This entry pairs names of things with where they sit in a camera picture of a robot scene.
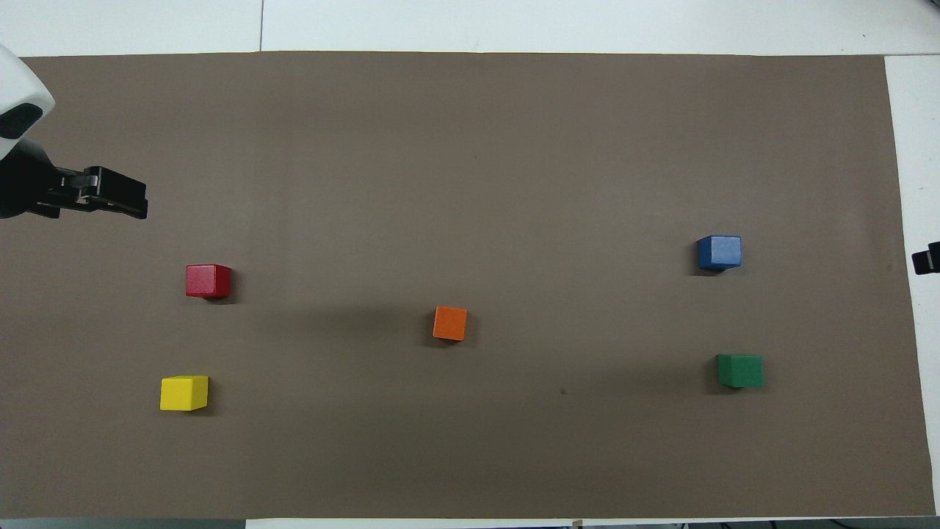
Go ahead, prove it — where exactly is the blue wooden block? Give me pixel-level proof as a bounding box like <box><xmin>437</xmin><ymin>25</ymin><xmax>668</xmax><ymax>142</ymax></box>
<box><xmin>697</xmin><ymin>235</ymin><xmax>742</xmax><ymax>271</ymax></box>

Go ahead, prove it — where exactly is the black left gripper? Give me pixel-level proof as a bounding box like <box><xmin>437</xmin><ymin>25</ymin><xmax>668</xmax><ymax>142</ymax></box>
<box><xmin>0</xmin><ymin>139</ymin><xmax>149</xmax><ymax>220</ymax></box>

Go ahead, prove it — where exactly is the red wooden block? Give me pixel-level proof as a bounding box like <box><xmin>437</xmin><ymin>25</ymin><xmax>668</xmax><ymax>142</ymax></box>
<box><xmin>186</xmin><ymin>264</ymin><xmax>232</xmax><ymax>299</ymax></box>

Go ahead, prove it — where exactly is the brown table mat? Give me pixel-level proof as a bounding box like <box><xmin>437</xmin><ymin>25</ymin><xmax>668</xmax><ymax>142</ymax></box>
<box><xmin>0</xmin><ymin>51</ymin><xmax>937</xmax><ymax>520</ymax></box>

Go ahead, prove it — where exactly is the green wooden block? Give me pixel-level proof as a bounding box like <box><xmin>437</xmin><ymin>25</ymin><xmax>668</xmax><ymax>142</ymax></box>
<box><xmin>717</xmin><ymin>354</ymin><xmax>764</xmax><ymax>389</ymax></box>

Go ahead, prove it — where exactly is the orange wooden block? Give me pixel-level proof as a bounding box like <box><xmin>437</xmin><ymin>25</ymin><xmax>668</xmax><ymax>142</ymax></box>
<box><xmin>433</xmin><ymin>306</ymin><xmax>469</xmax><ymax>342</ymax></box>

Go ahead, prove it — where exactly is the yellow wooden block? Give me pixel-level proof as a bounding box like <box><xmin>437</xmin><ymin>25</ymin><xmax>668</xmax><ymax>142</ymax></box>
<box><xmin>159</xmin><ymin>375</ymin><xmax>210</xmax><ymax>412</ymax></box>

